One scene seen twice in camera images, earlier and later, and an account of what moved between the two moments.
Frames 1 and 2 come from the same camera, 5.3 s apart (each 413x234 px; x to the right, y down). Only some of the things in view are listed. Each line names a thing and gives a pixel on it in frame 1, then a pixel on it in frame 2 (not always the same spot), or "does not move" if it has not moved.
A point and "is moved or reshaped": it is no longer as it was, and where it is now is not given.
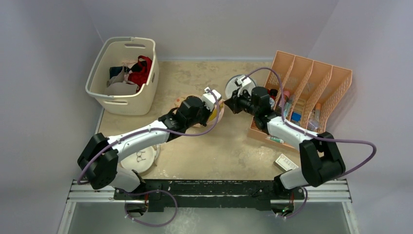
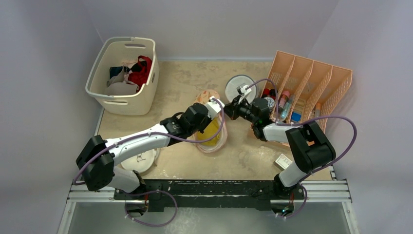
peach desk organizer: x=313 y=93 does not move
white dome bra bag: x=142 y=161 does not move
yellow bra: x=214 y=114 is moved or reshaped
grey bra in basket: x=117 y=86 does not move
